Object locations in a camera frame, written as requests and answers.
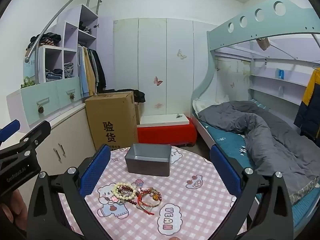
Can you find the amber bead bracelet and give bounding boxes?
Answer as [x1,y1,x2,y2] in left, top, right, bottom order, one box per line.
[140,189,163,207]

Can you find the brown hanging object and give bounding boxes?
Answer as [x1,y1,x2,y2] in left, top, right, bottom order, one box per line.
[257,37,271,51]

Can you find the grey metal handrail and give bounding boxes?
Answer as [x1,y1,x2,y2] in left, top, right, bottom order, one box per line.
[27,0,102,84]

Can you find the grey duvet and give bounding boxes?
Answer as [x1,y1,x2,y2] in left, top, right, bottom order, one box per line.
[197,100,320,205]

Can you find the beige floor cabinet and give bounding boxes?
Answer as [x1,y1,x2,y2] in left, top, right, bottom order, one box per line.
[0,102,97,230]

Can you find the teal bunk bed frame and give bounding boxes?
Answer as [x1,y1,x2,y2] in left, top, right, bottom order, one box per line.
[191,0,320,232]

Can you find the teal bed sheet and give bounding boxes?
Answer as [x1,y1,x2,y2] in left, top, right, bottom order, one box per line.
[197,119,320,233]

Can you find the folded blue jeans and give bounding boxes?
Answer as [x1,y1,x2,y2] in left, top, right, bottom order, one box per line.
[45,69,64,82]

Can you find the person's left hand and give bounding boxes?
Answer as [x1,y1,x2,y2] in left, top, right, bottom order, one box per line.
[0,189,28,230]

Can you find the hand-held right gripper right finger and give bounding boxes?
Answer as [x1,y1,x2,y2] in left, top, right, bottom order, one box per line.
[210,144,294,240]

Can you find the white wardrobe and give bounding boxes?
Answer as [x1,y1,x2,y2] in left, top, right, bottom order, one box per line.
[112,17,218,121]

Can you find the yellow hanging garment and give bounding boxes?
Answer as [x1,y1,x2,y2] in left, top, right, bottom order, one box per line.
[84,47,98,96]

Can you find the yellow and navy jacket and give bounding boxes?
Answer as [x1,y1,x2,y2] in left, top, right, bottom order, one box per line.
[293,67,320,137]

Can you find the white pillow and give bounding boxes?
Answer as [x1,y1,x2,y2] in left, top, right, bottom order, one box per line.
[192,95,230,116]

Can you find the white pearl bracelet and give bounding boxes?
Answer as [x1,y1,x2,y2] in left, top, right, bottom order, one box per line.
[112,182,137,201]

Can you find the clothes in cubby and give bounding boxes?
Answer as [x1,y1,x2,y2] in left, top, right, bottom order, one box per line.
[79,20,93,34]

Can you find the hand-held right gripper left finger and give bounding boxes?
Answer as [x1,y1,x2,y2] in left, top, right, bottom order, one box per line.
[27,144,112,240]

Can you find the dark red bead bracelet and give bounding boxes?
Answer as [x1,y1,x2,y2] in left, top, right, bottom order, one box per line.
[117,184,138,203]

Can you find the black hanging garment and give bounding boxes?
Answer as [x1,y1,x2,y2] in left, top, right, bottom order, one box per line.
[94,50,107,93]

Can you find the grey metal tin box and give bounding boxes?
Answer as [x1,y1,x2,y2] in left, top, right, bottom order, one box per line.
[124,143,172,177]

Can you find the folded grey clothes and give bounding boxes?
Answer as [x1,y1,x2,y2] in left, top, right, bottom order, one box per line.
[64,62,74,79]

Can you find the white board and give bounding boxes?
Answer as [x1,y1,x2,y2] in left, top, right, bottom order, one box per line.
[139,113,192,128]

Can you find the red ottoman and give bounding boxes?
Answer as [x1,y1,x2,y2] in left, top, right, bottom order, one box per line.
[137,119,198,147]

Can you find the purple stair cabinet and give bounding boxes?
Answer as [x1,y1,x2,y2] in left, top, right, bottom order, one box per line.
[6,4,99,128]

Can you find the purple wall shelf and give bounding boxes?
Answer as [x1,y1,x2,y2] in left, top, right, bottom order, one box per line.
[249,57,316,106]

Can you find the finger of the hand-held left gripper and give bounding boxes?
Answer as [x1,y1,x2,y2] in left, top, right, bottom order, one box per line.
[0,119,21,143]
[17,120,52,147]

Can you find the light blue hanging garment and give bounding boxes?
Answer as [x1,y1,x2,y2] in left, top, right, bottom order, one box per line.
[78,46,90,98]

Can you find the black cloth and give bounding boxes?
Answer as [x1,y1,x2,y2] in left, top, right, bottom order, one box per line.
[134,89,146,104]

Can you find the dark clothes pile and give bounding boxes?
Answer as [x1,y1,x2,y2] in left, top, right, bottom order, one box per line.
[30,32,62,48]

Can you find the pink checked tablecloth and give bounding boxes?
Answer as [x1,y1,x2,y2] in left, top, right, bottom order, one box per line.
[57,145,253,240]

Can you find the large cardboard box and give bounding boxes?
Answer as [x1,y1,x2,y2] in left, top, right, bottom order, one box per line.
[85,91,139,151]

